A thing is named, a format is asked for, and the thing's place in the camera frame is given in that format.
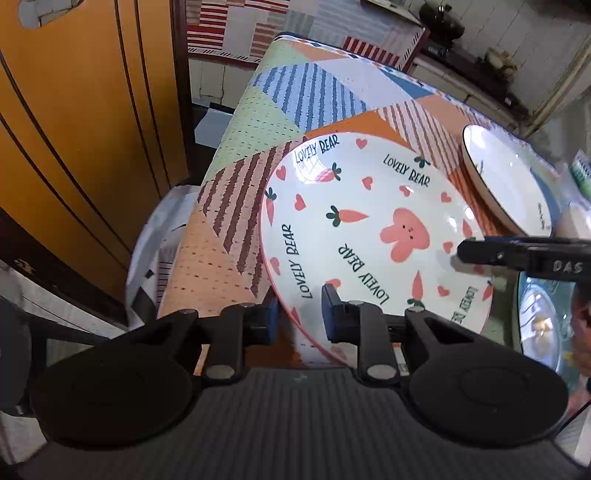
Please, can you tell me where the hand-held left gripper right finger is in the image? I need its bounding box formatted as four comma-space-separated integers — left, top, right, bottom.
322, 283, 481, 386

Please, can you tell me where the patchwork tablecloth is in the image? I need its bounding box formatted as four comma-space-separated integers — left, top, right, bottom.
157, 32, 571, 367

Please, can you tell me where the white plate with dark rim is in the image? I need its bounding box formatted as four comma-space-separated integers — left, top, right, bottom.
462, 124, 562, 237

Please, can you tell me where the white plastic bag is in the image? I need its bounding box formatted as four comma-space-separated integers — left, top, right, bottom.
126, 185, 205, 321

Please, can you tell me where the orange wooden door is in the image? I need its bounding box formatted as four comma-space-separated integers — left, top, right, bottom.
0, 0, 191, 303

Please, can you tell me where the cream kitchen cabinet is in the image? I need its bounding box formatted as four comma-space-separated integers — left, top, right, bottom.
409, 54, 534, 137

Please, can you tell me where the black wok with lid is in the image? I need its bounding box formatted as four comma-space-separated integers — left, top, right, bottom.
418, 0, 466, 41

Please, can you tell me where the white plate with pink bear print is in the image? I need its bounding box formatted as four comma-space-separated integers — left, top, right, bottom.
259, 131, 504, 367

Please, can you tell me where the person's right hand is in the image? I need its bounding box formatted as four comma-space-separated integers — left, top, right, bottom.
570, 286, 591, 370

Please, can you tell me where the striped counter cloth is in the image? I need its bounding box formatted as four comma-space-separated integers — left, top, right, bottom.
186, 0, 426, 71

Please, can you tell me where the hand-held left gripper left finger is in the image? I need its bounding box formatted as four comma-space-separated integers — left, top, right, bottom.
99, 300, 280, 386

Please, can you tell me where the small cream enamel pot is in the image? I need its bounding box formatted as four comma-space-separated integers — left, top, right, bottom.
484, 48, 519, 78

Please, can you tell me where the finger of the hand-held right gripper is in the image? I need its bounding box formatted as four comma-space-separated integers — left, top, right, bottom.
457, 235, 536, 278

